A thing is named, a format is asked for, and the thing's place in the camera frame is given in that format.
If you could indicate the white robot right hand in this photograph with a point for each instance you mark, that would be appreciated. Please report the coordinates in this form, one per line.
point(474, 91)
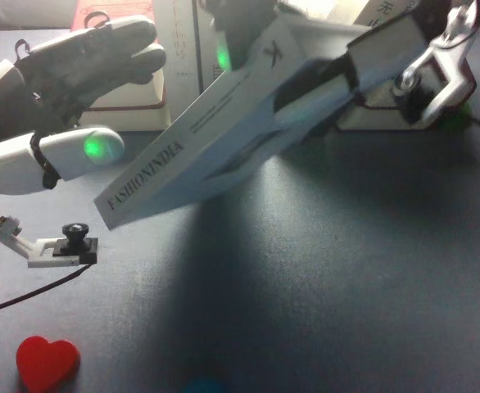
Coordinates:
point(60, 82)

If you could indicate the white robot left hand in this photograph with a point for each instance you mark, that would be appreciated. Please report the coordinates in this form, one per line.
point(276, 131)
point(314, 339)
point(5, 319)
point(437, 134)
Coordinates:
point(240, 28)

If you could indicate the white FASHIONINDIA book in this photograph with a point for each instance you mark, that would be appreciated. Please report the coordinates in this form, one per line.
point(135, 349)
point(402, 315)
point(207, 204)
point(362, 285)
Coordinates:
point(207, 163)

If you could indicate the plain white book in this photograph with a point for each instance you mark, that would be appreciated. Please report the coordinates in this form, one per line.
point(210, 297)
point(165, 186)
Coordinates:
point(178, 61)

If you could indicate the green block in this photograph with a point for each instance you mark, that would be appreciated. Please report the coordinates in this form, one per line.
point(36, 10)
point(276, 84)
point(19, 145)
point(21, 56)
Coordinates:
point(455, 120)

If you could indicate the grey table cloth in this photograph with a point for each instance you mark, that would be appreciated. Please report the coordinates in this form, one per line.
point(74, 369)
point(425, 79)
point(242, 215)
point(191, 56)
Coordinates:
point(305, 286)

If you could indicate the red heart block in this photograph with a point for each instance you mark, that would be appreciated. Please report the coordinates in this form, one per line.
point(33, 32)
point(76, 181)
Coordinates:
point(45, 362)

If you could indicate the blue round block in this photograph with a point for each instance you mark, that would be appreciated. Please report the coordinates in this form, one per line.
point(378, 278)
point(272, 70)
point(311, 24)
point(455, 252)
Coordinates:
point(205, 388)

